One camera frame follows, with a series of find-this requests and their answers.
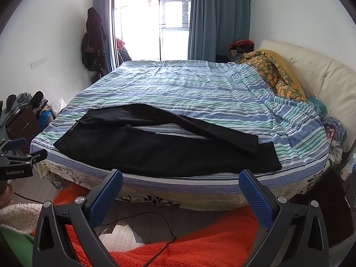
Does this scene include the black pants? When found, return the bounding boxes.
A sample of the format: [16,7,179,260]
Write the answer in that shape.
[54,104,282,178]

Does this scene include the dark brown side cabinet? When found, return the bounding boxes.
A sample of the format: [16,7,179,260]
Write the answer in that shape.
[5,106,42,154]

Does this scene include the white fleece sleeve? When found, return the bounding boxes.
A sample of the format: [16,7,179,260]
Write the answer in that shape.
[0,203,42,235]

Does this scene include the clothes pile on cabinet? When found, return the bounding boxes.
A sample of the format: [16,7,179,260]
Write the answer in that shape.
[1,91,53,130]

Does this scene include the orange fleece trousers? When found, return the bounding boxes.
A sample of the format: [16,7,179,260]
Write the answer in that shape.
[30,182,260,267]

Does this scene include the blue grey clothes by headboard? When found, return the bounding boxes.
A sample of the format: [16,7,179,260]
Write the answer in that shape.
[322,116,347,165]

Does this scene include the orange patterned yellow quilt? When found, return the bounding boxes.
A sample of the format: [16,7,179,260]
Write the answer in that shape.
[237,49,307,102]

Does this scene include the cream padded headboard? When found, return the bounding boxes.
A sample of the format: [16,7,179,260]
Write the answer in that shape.
[260,39,355,152]

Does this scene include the blue curtain left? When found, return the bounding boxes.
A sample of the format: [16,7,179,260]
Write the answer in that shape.
[92,0,114,76]

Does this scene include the blue curtain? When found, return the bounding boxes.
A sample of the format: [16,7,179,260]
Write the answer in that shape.
[188,0,250,62]
[92,0,114,76]

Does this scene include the red black clothes pile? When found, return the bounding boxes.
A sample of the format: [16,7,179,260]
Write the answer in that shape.
[229,40,255,61]

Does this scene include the glass balcony door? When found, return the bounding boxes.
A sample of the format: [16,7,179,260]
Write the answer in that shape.
[112,0,191,65]

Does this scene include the blue curtain right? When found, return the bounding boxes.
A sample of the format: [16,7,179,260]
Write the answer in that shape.
[188,0,250,62]

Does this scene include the white wall switch panel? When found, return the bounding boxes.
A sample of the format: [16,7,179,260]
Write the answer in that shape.
[30,56,48,69]

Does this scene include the black cable on floor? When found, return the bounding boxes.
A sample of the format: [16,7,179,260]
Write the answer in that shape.
[100,211,178,267]

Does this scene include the dark coats hanging on wall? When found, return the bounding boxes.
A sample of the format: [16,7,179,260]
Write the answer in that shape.
[81,7,107,77]

